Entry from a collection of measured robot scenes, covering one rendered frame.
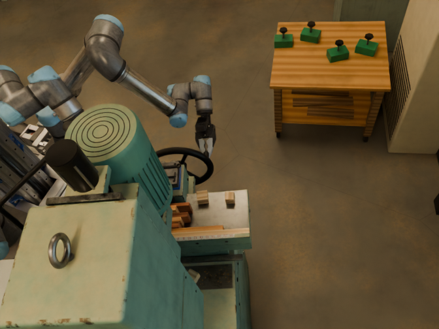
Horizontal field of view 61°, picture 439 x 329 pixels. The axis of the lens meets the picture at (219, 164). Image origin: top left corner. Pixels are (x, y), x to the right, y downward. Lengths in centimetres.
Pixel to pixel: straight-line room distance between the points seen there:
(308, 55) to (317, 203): 90
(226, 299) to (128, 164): 69
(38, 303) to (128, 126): 39
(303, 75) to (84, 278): 183
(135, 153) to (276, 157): 178
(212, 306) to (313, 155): 147
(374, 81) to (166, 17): 220
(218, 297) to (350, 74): 147
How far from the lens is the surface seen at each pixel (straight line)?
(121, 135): 84
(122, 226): 70
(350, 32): 256
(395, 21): 311
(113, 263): 68
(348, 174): 250
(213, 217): 136
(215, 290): 137
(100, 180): 77
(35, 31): 433
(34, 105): 118
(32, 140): 207
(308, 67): 232
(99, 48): 144
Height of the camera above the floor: 212
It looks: 56 degrees down
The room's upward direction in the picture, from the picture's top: 15 degrees counter-clockwise
